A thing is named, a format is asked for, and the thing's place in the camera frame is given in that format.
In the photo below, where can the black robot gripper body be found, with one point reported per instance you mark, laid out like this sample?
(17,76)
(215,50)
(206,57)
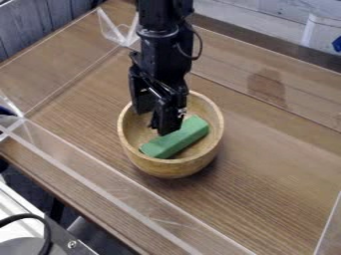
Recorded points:
(164,58)

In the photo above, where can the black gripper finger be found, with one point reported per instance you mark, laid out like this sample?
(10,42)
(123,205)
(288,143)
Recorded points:
(167,113)
(143,98)

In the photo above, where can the green rectangular block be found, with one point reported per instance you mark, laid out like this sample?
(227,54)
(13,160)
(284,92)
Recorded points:
(164,146)

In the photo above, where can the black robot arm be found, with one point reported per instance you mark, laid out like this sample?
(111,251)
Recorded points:
(164,15)

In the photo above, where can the brown wooden bowl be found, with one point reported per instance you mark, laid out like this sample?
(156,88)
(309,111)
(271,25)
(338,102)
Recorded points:
(185,161)

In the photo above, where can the white container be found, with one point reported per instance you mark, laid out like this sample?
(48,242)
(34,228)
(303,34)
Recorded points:
(319,33)

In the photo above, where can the blue object at edge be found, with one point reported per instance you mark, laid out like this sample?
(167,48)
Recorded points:
(335,44)

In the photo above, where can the clear acrylic corner bracket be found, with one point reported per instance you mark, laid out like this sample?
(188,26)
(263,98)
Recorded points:
(121,34)

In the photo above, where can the clear acrylic front wall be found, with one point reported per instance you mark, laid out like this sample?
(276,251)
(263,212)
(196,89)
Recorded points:
(169,222)

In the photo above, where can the grey metal bracket with screw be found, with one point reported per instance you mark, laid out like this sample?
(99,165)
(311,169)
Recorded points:
(65,244)

